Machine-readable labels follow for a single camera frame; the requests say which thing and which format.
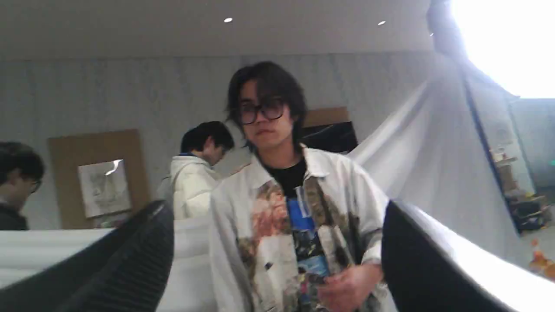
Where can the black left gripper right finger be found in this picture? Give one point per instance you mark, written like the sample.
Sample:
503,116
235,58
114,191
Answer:
430,268

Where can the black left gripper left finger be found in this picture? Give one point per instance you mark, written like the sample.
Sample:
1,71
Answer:
126,270

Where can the person's left hand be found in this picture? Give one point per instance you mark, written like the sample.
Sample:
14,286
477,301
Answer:
348,290

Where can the framed picture on cardboard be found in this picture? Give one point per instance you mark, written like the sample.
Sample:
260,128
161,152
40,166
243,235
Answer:
99,177

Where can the white backdrop cloth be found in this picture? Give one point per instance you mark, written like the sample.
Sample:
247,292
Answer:
427,153

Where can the bystander in white hoodie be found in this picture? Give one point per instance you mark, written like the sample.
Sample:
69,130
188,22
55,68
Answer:
191,177

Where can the bystander with dark hair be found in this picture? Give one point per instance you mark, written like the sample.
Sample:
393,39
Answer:
21,173

